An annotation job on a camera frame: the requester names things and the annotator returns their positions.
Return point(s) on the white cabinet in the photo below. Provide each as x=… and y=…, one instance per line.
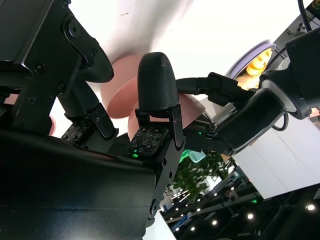
x=287, y=160

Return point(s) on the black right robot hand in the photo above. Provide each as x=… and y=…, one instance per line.
x=62, y=187

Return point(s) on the pink plastic bowl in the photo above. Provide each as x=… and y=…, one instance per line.
x=53, y=126
x=191, y=110
x=120, y=87

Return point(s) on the green leafy plant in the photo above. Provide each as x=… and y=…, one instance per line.
x=192, y=177

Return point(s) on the round ceiling light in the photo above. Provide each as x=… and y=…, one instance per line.
x=250, y=215
x=192, y=228
x=214, y=222
x=310, y=207

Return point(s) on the purple round plate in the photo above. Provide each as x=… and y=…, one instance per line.
x=240, y=61

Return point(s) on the yellow plush toy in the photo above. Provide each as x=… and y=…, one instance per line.
x=258, y=62

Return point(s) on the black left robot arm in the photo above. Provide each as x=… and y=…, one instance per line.
x=305, y=70

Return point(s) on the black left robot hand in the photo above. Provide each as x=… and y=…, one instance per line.
x=250, y=120

